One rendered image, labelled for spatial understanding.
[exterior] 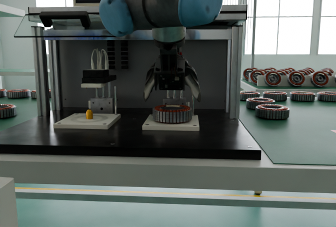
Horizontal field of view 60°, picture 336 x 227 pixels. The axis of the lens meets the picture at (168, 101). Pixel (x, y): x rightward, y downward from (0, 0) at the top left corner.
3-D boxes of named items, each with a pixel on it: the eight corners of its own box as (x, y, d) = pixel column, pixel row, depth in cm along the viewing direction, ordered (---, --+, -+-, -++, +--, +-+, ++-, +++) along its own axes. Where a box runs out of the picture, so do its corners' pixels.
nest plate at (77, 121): (107, 129, 77) (107, 124, 77) (53, 128, 78) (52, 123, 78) (120, 117, 92) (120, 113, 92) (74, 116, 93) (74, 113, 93)
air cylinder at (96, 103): (112, 114, 97) (112, 98, 96) (90, 114, 97) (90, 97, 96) (116, 111, 102) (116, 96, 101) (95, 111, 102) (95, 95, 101)
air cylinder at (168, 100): (185, 115, 95) (185, 98, 94) (162, 115, 96) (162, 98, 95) (185, 112, 100) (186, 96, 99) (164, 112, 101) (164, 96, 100)
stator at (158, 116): (192, 124, 77) (192, 110, 77) (150, 124, 78) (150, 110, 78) (191, 116, 88) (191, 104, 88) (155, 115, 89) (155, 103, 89)
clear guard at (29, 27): (115, 37, 65) (115, 9, 64) (13, 37, 67) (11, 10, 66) (140, 43, 98) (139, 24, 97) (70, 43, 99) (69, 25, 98)
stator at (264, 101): (275, 106, 122) (275, 98, 122) (273, 111, 112) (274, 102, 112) (248, 105, 127) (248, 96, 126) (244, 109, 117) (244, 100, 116)
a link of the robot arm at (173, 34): (153, 12, 66) (188, 11, 66) (154, 30, 69) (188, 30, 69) (149, 26, 61) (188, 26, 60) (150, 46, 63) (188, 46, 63)
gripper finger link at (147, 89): (133, 106, 75) (151, 83, 70) (136, 92, 80) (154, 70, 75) (143, 112, 76) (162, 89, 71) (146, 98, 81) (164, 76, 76)
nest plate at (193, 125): (199, 131, 76) (199, 126, 75) (142, 130, 77) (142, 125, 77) (197, 118, 90) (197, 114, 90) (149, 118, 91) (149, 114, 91)
